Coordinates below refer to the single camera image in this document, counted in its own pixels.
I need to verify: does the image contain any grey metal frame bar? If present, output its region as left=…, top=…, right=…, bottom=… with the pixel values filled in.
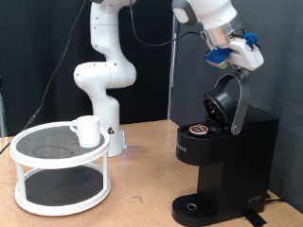
left=0, top=75, right=7, bottom=138

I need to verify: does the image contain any black cable along robot arm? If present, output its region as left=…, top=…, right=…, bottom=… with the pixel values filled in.
left=129, top=0, right=205, bottom=47

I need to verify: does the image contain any white plastic mug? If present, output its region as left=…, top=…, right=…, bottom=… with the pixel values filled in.
left=69, top=114, right=102, bottom=148

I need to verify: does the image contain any long black hanging cable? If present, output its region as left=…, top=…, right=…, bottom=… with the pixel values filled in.
left=0, top=0, right=87, bottom=155

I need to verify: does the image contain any black lid orange coffee pod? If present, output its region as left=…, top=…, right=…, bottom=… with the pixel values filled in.
left=188, top=124, right=210, bottom=137

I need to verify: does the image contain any blue cable clip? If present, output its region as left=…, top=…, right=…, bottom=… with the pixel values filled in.
left=243, top=31, right=262, bottom=50

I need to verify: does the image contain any white two-tier turntable stand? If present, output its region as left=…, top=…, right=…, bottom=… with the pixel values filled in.
left=9, top=121, right=113, bottom=218

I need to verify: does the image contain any blue mounted wrist camera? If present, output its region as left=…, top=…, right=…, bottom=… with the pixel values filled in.
left=204, top=46, right=231, bottom=70

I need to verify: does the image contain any black keurig coffee machine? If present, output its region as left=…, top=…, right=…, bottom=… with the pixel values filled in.
left=171, top=71, right=280, bottom=227

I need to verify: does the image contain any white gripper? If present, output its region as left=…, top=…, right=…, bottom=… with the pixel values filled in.
left=227, top=37, right=265, bottom=79

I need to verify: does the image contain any black machine power cable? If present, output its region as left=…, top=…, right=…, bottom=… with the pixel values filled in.
left=264, top=192, right=287, bottom=204

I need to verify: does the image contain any silver vertical metal pole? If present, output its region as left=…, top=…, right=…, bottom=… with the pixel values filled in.
left=166, top=18, right=182, bottom=121

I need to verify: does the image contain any black tape strip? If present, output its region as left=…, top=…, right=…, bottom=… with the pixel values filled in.
left=243, top=213, right=268, bottom=227

